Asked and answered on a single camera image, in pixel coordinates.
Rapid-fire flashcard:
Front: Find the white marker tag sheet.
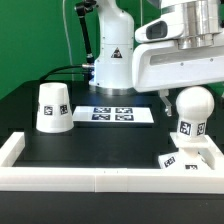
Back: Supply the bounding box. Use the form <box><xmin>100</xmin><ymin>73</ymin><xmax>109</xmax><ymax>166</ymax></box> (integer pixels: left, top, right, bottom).
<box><xmin>73</xmin><ymin>106</ymin><xmax>154</xmax><ymax>123</ymax></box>

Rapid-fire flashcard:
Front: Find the white lamp shade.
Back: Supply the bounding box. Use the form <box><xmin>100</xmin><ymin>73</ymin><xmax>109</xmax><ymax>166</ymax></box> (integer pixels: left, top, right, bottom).
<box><xmin>36</xmin><ymin>82</ymin><xmax>73</xmax><ymax>133</ymax></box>

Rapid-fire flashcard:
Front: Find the black cable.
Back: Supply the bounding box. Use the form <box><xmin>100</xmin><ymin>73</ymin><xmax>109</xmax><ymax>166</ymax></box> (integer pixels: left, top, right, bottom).
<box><xmin>38</xmin><ymin>63</ymin><xmax>96</xmax><ymax>84</ymax></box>

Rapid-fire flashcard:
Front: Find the white U-shaped frame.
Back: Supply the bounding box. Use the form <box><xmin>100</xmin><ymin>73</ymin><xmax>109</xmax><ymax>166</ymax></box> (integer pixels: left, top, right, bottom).
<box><xmin>0</xmin><ymin>132</ymin><xmax>224</xmax><ymax>194</ymax></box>

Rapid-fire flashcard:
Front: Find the white lamp bulb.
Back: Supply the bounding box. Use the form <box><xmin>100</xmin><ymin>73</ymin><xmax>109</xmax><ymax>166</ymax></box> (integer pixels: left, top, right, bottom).
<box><xmin>176</xmin><ymin>86</ymin><xmax>214</xmax><ymax>142</ymax></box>

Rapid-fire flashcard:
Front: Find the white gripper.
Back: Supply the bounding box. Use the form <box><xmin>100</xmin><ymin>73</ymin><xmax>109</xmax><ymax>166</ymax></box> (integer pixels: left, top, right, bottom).
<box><xmin>132</xmin><ymin>19</ymin><xmax>224</xmax><ymax>116</ymax></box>

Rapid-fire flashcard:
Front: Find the grey cable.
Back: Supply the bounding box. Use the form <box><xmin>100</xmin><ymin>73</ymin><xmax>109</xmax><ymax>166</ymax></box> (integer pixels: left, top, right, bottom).
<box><xmin>61</xmin><ymin>0</ymin><xmax>76</xmax><ymax>83</ymax></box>

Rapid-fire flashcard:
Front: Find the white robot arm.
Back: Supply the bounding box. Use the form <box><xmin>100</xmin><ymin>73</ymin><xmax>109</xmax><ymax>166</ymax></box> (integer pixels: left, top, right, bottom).
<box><xmin>89</xmin><ymin>0</ymin><xmax>224</xmax><ymax>98</ymax></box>

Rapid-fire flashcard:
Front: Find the white lamp base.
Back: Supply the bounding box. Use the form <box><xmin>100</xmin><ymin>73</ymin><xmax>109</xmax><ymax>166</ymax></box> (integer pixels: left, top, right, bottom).
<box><xmin>158</xmin><ymin>132</ymin><xmax>210</xmax><ymax>171</ymax></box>

